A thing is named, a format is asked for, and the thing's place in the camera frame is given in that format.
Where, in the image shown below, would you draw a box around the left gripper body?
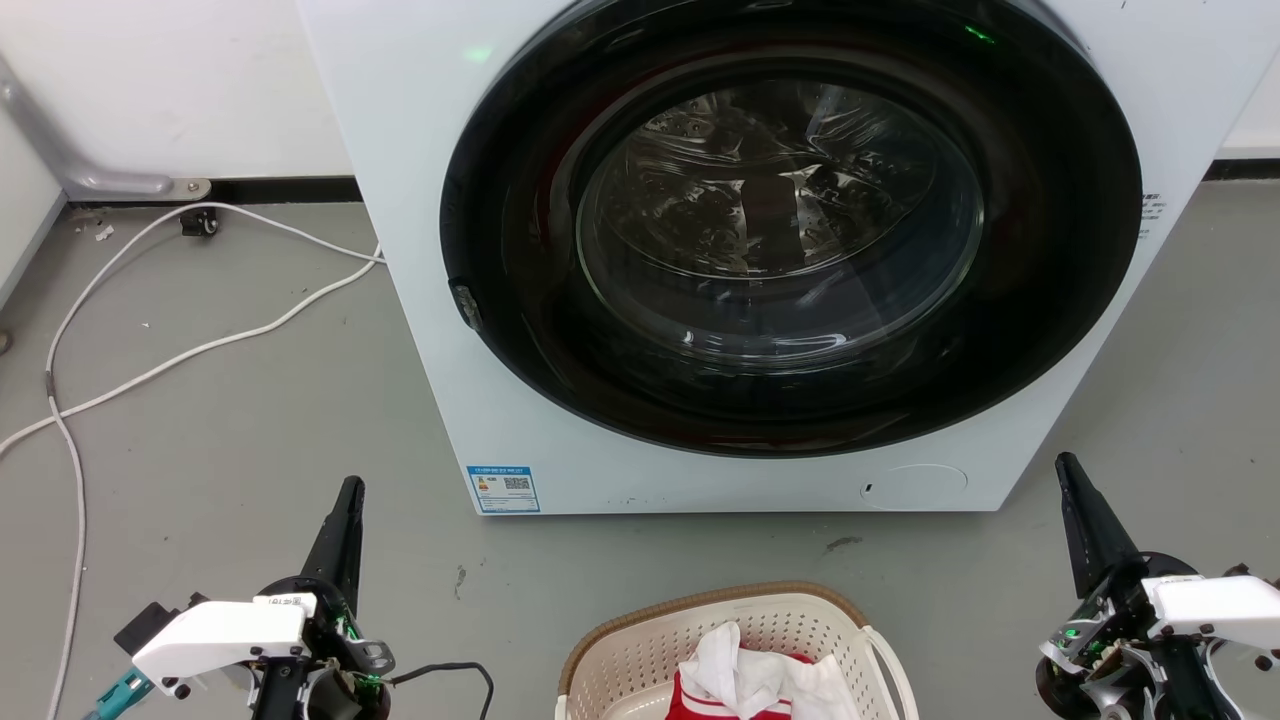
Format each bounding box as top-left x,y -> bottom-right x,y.
248,575 -> 397,720

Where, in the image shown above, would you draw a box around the thin black left gripper cable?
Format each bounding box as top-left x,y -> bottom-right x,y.
384,661 -> 497,720

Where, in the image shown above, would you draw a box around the white front-load washing machine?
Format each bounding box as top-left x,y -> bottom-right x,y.
297,0 -> 1280,517

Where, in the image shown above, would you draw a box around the cream plastic laundry basket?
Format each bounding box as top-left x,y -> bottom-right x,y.
555,580 -> 921,720

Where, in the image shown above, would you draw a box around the white water hose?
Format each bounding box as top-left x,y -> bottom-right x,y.
0,258 -> 385,458

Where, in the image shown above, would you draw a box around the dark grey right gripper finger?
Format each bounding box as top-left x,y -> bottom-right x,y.
1054,451 -> 1147,601

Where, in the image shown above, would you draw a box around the red striped garment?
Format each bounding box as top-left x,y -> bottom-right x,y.
664,650 -> 817,720

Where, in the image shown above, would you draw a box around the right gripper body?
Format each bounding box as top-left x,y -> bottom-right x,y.
1034,550 -> 1241,720

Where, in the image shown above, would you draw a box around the grey wall pipe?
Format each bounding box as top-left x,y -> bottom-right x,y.
0,58 -> 213,203

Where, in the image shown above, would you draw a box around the blue energy label sticker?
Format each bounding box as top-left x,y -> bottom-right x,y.
466,464 -> 541,515

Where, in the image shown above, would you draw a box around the round black glass washer door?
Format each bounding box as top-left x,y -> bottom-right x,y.
439,0 -> 1145,459

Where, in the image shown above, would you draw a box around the round white filter cover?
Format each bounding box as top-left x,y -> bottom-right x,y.
859,462 -> 970,511

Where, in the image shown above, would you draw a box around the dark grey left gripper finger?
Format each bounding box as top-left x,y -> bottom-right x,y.
299,476 -> 367,613

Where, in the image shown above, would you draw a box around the long white power cable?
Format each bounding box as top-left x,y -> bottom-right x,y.
43,201 -> 387,720

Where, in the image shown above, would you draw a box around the white cloth garment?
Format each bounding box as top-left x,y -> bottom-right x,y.
677,621 -> 864,720

